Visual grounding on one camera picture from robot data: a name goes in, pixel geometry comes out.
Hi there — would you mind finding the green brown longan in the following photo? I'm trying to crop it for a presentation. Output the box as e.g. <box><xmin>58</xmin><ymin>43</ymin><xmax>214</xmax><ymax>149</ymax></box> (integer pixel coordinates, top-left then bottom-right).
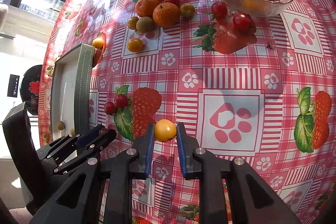
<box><xmin>136</xmin><ymin>16</ymin><xmax>155</xmax><ymax>33</ymax></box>

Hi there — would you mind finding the red cherry tomato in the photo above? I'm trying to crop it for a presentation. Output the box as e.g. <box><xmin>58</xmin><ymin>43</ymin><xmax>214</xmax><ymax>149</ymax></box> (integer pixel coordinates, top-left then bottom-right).
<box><xmin>232</xmin><ymin>14</ymin><xmax>256</xmax><ymax>35</ymax></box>
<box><xmin>114</xmin><ymin>94</ymin><xmax>128</xmax><ymax>109</ymax></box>
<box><xmin>211</xmin><ymin>1</ymin><xmax>228</xmax><ymax>20</ymax></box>
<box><xmin>165</xmin><ymin>0</ymin><xmax>181</xmax><ymax>8</ymax></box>
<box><xmin>104</xmin><ymin>101</ymin><xmax>117</xmax><ymax>115</ymax></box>

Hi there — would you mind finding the grey rectangular tray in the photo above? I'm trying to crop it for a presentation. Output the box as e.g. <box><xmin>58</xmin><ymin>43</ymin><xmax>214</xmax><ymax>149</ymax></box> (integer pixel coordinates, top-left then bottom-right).
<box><xmin>50</xmin><ymin>44</ymin><xmax>95</xmax><ymax>139</ymax></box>

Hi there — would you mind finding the red cherry tomato by bowl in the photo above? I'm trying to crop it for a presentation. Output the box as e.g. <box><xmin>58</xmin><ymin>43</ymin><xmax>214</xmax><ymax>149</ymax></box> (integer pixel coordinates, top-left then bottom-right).
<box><xmin>211</xmin><ymin>1</ymin><xmax>228</xmax><ymax>20</ymax></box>
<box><xmin>232</xmin><ymin>14</ymin><xmax>256</xmax><ymax>35</ymax></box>

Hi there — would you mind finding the red cherry tomato in pile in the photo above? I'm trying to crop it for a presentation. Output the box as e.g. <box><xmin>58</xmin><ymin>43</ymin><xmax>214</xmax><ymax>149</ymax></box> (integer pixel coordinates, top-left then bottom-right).
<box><xmin>165</xmin><ymin>0</ymin><xmax>181</xmax><ymax>8</ymax></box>

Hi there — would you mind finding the strawberry pattern tablecloth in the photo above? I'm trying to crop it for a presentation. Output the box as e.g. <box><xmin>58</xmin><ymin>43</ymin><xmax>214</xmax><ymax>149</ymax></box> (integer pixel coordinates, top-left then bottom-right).
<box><xmin>38</xmin><ymin>0</ymin><xmax>335</xmax><ymax>223</ymax></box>

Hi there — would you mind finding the brown longan fruit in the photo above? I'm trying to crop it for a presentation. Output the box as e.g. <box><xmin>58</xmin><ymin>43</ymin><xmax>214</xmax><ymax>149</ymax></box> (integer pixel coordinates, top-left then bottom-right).
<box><xmin>70</xmin><ymin>127</ymin><xmax>75</xmax><ymax>136</ymax></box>

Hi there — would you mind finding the large orange mandarin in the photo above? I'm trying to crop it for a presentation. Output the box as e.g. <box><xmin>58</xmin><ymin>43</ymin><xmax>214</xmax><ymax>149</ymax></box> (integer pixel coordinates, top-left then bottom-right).
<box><xmin>153</xmin><ymin>2</ymin><xmax>180</xmax><ymax>27</ymax></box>

